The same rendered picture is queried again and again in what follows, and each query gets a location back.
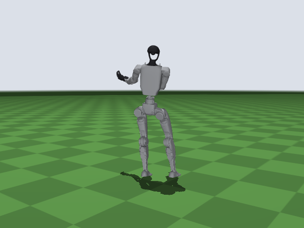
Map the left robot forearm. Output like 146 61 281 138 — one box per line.
124 77 133 85

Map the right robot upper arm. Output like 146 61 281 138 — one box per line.
161 67 170 89

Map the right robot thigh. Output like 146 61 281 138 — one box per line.
154 107 173 147

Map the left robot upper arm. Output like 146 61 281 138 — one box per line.
132 65 142 84

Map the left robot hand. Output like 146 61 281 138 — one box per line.
116 71 128 82

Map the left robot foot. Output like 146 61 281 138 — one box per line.
141 170 152 177

